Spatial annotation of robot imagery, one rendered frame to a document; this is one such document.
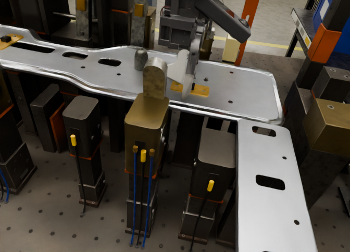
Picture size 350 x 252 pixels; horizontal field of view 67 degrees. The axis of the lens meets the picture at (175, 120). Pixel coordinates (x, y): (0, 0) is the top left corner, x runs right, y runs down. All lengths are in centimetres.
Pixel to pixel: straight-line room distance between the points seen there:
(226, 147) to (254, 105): 13
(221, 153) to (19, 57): 50
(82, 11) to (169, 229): 60
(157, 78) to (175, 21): 11
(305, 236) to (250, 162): 13
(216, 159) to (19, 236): 48
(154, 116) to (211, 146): 12
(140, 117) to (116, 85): 17
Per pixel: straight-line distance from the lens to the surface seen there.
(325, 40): 76
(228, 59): 72
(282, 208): 42
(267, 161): 47
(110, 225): 70
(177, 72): 50
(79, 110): 53
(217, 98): 57
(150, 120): 42
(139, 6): 75
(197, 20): 50
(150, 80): 44
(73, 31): 92
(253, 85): 66
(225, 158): 47
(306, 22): 110
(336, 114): 54
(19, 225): 75
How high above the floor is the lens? 131
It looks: 40 degrees down
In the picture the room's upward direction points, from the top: 8 degrees clockwise
